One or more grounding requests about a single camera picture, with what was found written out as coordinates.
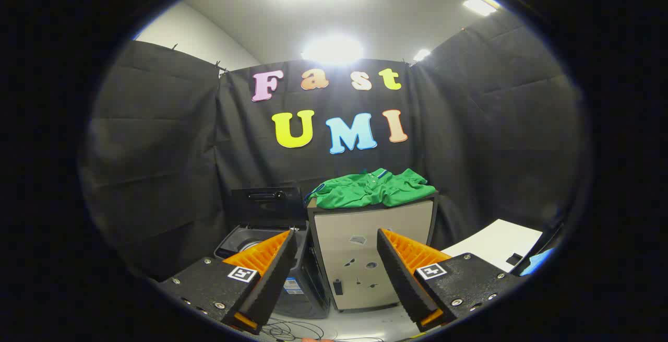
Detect green polo shirt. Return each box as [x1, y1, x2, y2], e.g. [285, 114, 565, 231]
[307, 168, 438, 209]

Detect beige cabinet with dark top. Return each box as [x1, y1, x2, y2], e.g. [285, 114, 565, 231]
[307, 192, 439, 312]

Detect black floor cables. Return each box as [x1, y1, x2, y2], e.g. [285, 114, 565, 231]
[258, 317, 387, 342]

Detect rectangular ceiling light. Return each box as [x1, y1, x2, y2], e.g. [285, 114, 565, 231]
[463, 0, 500, 17]

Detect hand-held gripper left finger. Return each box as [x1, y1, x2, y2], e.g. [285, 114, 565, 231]
[157, 230, 299, 335]

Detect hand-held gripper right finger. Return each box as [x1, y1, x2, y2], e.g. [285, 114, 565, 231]
[377, 228, 525, 332]

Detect grey washing machine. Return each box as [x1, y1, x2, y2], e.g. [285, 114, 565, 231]
[214, 225, 332, 319]

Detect round ceiling light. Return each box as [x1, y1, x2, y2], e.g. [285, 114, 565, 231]
[302, 34, 364, 66]

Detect white table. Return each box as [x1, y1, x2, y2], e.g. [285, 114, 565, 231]
[441, 219, 543, 273]

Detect dark transparent washing machine lid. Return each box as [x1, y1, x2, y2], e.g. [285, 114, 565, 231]
[230, 186, 307, 230]

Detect black backdrop cloth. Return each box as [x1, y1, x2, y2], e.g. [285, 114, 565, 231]
[78, 10, 585, 280]

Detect light blue cloth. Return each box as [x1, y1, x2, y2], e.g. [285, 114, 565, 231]
[519, 248, 555, 276]

